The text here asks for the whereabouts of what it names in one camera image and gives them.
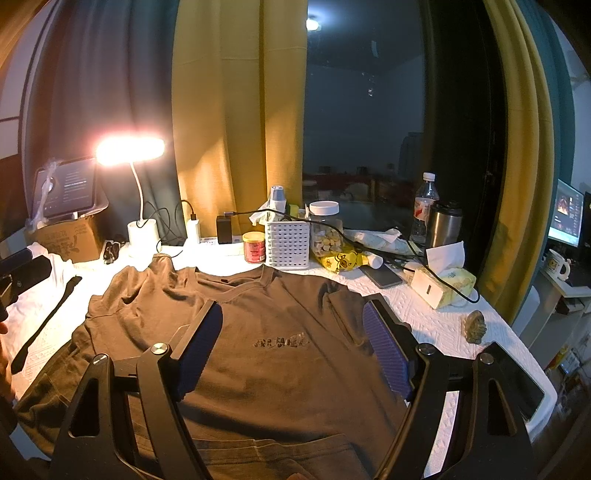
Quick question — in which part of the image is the small stone figurine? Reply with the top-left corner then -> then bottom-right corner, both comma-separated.
463,310 -> 487,345

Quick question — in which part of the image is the white desk lamp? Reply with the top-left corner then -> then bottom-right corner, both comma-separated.
95,132 -> 165,254

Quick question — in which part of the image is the white box charger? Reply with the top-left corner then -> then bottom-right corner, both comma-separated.
411,269 -> 446,310

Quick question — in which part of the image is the black strap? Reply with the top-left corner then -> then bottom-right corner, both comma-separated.
9,275 -> 83,375

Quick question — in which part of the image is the clear jar white lid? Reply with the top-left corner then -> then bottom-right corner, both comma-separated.
308,200 -> 344,259

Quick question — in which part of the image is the teal curtain left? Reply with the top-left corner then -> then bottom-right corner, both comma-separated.
21,1 -> 180,238

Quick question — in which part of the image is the white textured bedspread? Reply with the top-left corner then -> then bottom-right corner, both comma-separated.
1,243 -> 547,478

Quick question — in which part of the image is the black tablet on table edge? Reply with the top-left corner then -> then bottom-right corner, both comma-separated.
484,342 -> 544,421

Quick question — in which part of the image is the dark brown t-shirt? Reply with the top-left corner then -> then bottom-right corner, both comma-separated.
16,255 -> 406,479

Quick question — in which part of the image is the steel thermos cup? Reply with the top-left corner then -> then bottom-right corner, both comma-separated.
426,200 -> 463,248

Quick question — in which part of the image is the grey cap spray bottle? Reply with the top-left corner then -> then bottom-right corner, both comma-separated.
269,185 -> 287,214

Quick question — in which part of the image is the white perforated plastic basket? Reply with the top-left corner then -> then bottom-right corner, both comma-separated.
264,221 -> 310,270

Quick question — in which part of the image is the yellow curtain panel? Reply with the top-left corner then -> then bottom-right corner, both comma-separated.
171,1 -> 308,236

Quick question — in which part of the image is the black power adapter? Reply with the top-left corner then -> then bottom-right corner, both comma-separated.
216,215 -> 233,244

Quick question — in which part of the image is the white mug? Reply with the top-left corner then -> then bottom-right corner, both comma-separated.
545,249 -> 571,282

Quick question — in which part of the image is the tissue pack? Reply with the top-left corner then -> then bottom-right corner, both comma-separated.
426,241 -> 476,308

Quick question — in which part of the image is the yellow snack bag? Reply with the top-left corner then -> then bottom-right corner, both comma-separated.
317,249 -> 370,274

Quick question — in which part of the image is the red tin can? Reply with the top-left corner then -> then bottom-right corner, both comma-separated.
242,231 -> 266,264

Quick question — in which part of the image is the yellow teal curtain right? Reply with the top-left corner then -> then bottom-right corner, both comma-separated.
478,1 -> 575,323

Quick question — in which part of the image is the computer monitor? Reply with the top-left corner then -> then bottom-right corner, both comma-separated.
549,180 -> 584,248

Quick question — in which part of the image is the black smartphone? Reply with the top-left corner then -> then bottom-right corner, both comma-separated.
361,264 -> 404,289

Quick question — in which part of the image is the plastic water bottle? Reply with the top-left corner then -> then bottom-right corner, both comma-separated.
410,172 -> 439,246

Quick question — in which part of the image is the black key bundle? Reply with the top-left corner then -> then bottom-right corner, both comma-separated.
103,241 -> 121,265

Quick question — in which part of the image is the white charger plug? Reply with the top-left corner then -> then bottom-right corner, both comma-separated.
185,213 -> 200,245

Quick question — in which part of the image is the brown cardboard box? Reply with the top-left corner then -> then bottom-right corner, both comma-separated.
25,213 -> 105,263

